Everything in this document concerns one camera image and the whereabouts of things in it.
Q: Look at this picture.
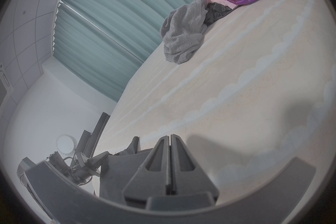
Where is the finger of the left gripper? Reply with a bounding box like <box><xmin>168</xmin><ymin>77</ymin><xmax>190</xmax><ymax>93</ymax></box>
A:
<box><xmin>90</xmin><ymin>150</ymin><xmax>111</xmax><ymax>165</ymax></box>

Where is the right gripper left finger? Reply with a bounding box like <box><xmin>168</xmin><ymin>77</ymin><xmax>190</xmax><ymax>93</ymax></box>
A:
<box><xmin>122</xmin><ymin>136</ymin><xmax>170</xmax><ymax>204</ymax></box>

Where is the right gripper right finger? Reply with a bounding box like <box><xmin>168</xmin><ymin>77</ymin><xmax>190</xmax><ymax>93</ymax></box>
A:
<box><xmin>171</xmin><ymin>134</ymin><xmax>219</xmax><ymax>204</ymax></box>

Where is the black T-shirt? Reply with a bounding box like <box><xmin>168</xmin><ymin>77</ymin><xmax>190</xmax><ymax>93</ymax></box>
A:
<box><xmin>98</xmin><ymin>136</ymin><xmax>159</xmax><ymax>200</ymax></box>

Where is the bed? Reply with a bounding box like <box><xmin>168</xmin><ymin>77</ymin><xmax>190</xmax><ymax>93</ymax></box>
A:
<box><xmin>93</xmin><ymin>0</ymin><xmax>336</xmax><ymax>205</ymax></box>

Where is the grey garment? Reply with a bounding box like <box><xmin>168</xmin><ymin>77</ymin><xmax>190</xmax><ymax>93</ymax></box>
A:
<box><xmin>160</xmin><ymin>0</ymin><xmax>208</xmax><ymax>65</ymax></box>

